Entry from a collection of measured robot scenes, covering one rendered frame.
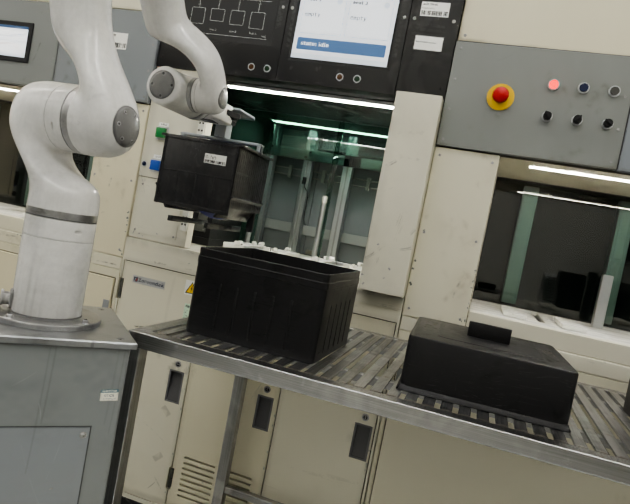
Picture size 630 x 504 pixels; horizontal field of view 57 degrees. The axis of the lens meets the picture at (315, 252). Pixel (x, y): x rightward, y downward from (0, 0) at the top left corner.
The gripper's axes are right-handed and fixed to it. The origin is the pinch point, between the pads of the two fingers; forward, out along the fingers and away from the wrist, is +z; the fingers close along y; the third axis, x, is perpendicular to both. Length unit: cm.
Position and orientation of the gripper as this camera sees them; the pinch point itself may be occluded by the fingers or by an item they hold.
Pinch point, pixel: (225, 117)
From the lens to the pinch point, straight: 160.0
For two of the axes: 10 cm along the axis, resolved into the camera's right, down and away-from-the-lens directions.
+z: 2.8, 0.0, 9.6
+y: 9.4, 2.0, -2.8
